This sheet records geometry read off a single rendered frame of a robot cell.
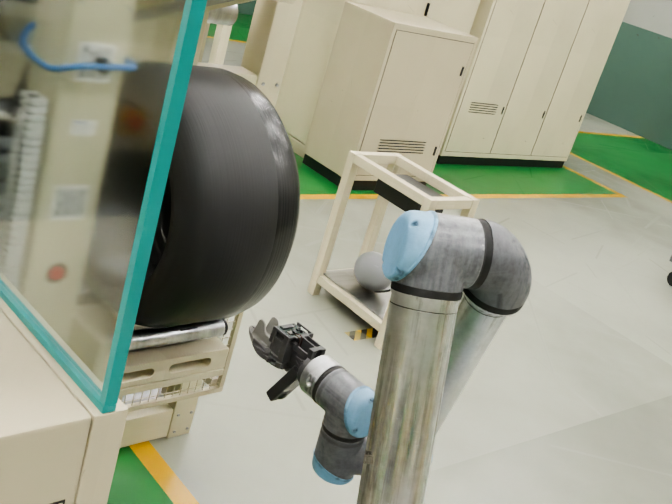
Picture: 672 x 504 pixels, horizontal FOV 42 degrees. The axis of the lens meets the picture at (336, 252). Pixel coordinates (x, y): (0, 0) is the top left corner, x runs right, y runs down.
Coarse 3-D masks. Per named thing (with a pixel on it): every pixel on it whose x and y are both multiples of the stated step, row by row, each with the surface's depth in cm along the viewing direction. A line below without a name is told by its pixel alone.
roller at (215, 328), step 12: (192, 324) 208; (204, 324) 210; (216, 324) 212; (132, 336) 196; (144, 336) 198; (156, 336) 200; (168, 336) 202; (180, 336) 205; (192, 336) 207; (204, 336) 210; (216, 336) 214; (132, 348) 196; (144, 348) 199
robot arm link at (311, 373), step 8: (312, 360) 178; (320, 360) 178; (328, 360) 178; (304, 368) 178; (312, 368) 177; (320, 368) 176; (328, 368) 176; (304, 376) 177; (312, 376) 176; (304, 384) 177; (312, 384) 176; (304, 392) 179
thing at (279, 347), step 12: (288, 324) 186; (300, 324) 188; (276, 336) 185; (288, 336) 182; (300, 336) 183; (312, 336) 186; (276, 348) 185; (288, 348) 182; (300, 348) 181; (312, 348) 180; (324, 348) 181; (276, 360) 185; (288, 360) 184; (300, 360) 182; (300, 372) 179
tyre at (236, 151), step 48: (192, 96) 182; (240, 96) 191; (192, 144) 178; (240, 144) 183; (288, 144) 193; (192, 192) 177; (240, 192) 181; (288, 192) 190; (192, 240) 179; (240, 240) 184; (288, 240) 194; (144, 288) 190; (192, 288) 184; (240, 288) 192
